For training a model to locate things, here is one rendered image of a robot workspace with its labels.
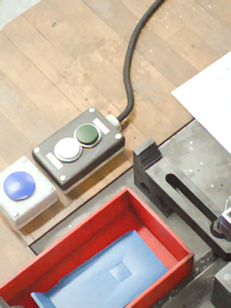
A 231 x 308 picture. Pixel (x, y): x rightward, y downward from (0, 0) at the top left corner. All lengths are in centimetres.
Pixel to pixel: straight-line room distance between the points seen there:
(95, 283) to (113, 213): 9
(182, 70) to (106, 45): 12
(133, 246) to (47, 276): 11
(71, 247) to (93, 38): 33
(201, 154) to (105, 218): 17
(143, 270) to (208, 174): 16
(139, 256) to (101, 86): 26
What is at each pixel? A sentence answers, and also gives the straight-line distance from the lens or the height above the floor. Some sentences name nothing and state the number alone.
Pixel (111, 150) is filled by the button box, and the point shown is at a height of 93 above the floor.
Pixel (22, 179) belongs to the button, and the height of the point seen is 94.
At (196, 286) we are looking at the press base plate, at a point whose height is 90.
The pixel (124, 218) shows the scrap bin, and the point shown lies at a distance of 109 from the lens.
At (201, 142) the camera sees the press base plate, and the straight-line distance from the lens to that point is 115.
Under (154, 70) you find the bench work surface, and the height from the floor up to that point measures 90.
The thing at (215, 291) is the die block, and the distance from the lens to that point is 101.
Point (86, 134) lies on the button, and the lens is 111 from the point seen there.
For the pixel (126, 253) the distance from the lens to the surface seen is 107.
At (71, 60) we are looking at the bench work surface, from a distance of 122.
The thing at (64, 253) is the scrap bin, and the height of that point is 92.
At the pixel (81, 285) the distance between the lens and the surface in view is 105.
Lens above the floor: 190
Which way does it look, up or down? 61 degrees down
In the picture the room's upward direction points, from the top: 4 degrees counter-clockwise
